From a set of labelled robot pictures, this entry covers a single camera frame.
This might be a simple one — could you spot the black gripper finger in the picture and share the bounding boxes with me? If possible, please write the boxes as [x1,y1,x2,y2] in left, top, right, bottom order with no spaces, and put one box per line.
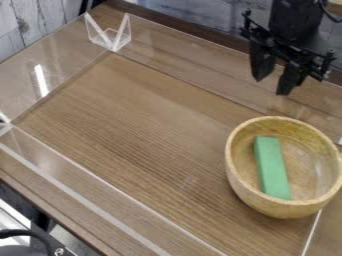
[250,41,276,81]
[276,61,309,96]

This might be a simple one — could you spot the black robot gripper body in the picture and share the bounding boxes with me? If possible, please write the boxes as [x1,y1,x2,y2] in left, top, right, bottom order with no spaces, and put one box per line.
[240,0,337,81]

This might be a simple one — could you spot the light wooden bowl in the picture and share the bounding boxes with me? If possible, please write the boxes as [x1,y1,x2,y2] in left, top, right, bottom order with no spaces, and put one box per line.
[224,116,342,219]

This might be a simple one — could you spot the green rectangular block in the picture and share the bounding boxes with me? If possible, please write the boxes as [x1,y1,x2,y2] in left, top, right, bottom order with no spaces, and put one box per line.
[254,136,292,200]

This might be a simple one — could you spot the clear acrylic enclosure wall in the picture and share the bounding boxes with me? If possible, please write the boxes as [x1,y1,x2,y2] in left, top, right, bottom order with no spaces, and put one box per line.
[0,6,342,256]

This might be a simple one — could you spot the clear acrylic corner bracket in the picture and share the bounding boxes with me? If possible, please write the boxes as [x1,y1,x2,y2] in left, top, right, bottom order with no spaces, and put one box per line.
[84,13,132,52]

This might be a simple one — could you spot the black metal table bracket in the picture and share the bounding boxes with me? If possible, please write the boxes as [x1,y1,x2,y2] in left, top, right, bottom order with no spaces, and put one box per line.
[29,221,73,256]

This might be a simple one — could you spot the black cable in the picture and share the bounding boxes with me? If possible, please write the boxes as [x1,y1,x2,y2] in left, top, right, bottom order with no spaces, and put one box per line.
[0,228,55,256]

